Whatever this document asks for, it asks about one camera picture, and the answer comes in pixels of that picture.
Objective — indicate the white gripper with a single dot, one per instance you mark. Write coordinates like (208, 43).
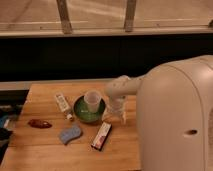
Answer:
(115, 106)

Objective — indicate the dark clutter beside table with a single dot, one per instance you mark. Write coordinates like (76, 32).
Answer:
(8, 117)

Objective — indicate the white ceramic cup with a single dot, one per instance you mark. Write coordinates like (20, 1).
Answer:
(92, 99)

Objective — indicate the white tube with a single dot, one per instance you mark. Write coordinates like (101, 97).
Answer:
(64, 106)

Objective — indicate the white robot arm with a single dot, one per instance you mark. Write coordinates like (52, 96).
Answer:
(174, 104)

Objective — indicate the white red eraser box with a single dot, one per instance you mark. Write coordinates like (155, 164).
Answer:
(101, 136)

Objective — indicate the green bowl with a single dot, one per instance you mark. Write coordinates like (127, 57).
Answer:
(84, 115)

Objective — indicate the blue sponge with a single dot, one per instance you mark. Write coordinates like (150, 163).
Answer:
(70, 134)

